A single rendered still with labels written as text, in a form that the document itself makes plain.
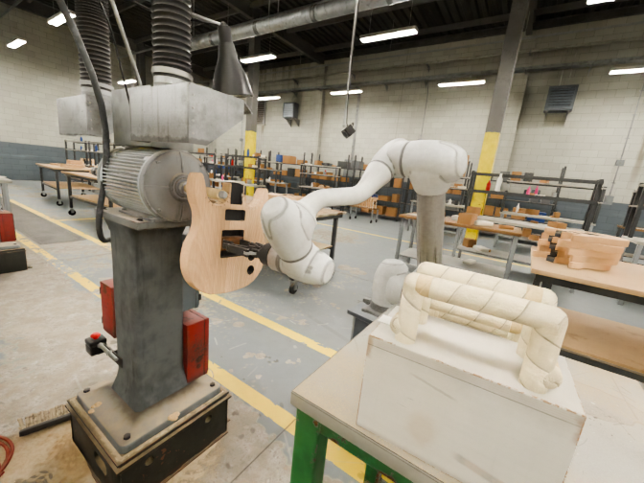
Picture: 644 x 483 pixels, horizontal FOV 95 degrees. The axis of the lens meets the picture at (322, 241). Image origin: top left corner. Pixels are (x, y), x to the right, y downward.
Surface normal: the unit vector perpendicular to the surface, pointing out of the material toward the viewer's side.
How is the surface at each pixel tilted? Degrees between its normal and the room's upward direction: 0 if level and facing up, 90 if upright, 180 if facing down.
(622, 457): 0
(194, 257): 88
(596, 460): 0
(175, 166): 82
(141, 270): 90
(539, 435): 90
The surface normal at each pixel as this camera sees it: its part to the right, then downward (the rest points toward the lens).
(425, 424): -0.52, 0.14
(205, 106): 0.83, 0.20
